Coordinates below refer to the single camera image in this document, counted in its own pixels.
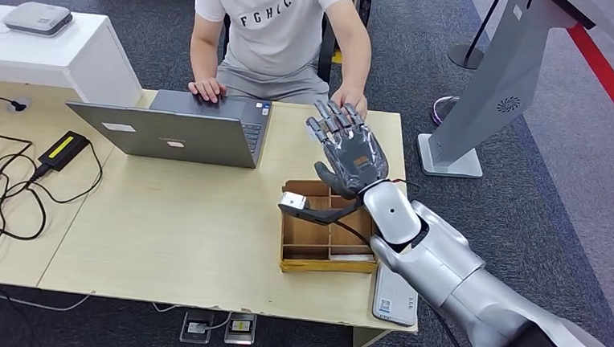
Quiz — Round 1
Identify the floor socket with white plug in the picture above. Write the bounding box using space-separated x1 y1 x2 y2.
179 308 215 346

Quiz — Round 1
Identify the black power adapter yellow label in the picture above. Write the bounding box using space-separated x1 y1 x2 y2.
37 129 92 174

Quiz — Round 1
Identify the black stanchion post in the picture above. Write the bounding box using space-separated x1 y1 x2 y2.
445 0 507 74

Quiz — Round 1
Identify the thin black adapter cable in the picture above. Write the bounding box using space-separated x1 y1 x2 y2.
0 135 107 271

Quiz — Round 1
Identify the grey kiosk stand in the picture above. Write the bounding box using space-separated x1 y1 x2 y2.
414 0 614 188

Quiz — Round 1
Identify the white cabinet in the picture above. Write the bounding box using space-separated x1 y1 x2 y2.
0 5 149 108

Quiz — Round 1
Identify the thick black power cable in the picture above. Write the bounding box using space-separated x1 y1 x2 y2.
0 131 53 243

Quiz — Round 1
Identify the white floor cable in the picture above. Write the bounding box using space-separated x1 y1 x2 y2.
0 280 97 315

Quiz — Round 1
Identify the grey laptop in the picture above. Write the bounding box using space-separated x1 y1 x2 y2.
63 84 273 171

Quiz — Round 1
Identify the floor socket with yellow label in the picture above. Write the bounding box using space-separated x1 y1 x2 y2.
223 312 258 347

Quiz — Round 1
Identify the grey card reader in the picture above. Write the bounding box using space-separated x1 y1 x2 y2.
371 261 422 329

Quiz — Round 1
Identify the person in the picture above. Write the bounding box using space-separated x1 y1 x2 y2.
186 0 376 121

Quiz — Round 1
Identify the person's right hand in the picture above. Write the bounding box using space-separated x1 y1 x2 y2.
187 77 228 104

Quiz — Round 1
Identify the black metal stand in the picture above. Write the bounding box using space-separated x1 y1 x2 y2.
347 0 375 31

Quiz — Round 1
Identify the person's left hand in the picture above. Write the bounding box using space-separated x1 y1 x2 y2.
329 86 371 121

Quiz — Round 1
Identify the wooden compartment box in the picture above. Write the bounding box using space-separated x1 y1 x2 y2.
277 178 383 279

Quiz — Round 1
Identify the grey flat device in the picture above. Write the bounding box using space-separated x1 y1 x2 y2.
2 1 75 39

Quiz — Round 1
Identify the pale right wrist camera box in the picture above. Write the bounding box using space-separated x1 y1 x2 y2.
279 191 308 211

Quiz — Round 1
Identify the white room key card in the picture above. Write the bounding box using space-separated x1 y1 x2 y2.
329 251 377 264

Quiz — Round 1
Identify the purple round base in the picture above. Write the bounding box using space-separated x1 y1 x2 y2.
430 94 459 128

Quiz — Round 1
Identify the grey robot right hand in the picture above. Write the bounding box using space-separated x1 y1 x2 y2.
301 98 394 202

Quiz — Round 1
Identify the beige desk leg panel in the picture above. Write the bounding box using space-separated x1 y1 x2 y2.
352 324 395 347

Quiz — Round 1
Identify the grey desk grommet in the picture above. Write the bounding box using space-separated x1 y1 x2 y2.
5 96 32 116

